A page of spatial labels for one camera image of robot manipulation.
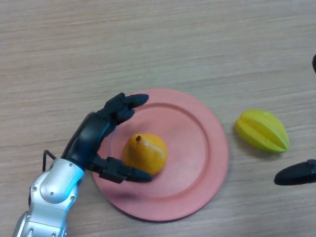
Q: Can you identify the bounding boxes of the pink round plate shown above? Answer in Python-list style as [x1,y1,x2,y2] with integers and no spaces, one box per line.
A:
[90,88,230,222]

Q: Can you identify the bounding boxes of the yellow-green starfruit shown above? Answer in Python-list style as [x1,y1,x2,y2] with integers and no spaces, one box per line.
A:
[235,109,290,154]

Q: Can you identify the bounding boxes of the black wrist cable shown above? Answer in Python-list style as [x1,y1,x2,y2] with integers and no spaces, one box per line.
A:
[42,150,62,173]

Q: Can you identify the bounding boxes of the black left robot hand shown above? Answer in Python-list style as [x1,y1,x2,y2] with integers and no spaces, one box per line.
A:
[60,92,153,185]

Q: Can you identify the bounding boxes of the yellow pear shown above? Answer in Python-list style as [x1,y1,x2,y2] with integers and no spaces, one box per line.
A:
[122,133,168,176]

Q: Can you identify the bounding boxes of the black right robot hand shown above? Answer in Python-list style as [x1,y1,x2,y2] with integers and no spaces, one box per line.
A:
[274,54,316,186]

